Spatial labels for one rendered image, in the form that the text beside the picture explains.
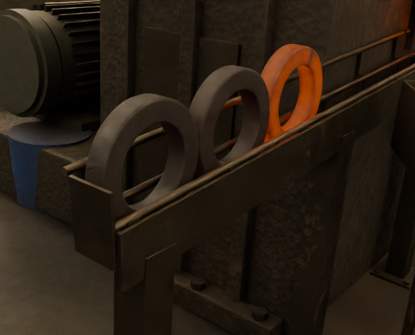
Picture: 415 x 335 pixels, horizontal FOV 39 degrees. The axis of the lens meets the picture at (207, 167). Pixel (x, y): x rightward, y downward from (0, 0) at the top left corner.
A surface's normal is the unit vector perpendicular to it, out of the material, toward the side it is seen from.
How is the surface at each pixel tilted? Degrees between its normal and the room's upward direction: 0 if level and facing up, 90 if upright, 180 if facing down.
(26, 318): 0
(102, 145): 61
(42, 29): 45
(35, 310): 0
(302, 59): 90
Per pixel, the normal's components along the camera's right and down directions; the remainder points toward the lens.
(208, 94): -0.40, -0.47
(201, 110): -0.51, -0.20
